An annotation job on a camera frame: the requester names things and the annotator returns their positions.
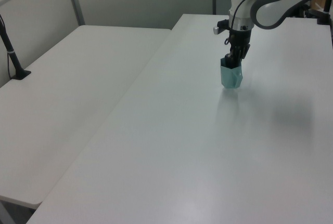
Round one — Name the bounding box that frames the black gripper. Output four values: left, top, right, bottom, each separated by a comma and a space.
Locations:
224, 29, 252, 69

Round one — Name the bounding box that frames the teal faceted cup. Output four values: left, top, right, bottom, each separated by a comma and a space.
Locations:
220, 57, 244, 90

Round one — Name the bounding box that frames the white adjacent table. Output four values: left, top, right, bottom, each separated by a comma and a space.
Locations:
0, 24, 173, 208

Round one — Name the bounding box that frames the black pole stand with clamp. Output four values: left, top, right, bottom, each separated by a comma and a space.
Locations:
0, 14, 32, 81

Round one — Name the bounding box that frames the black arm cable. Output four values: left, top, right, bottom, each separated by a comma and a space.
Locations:
219, 0, 285, 46

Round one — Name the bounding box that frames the grey partition frame post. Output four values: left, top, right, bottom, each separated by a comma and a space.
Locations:
63, 0, 86, 27

